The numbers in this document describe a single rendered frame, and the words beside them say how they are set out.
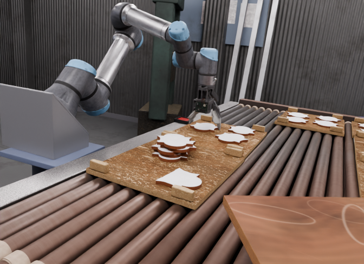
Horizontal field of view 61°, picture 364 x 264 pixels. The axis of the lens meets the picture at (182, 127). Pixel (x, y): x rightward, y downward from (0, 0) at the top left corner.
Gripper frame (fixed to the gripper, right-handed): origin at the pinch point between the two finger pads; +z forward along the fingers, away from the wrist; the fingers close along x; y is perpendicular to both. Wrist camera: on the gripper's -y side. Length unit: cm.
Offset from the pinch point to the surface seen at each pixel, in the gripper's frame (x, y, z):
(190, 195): 23, 67, -6
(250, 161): 27.5, 23.0, 1.4
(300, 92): 15, -301, 32
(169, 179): 14, 61, -5
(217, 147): 14.5, 22.9, -0.8
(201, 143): 7.6, 22.2, -0.8
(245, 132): 18.5, -2.6, -0.2
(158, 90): -136, -192, 33
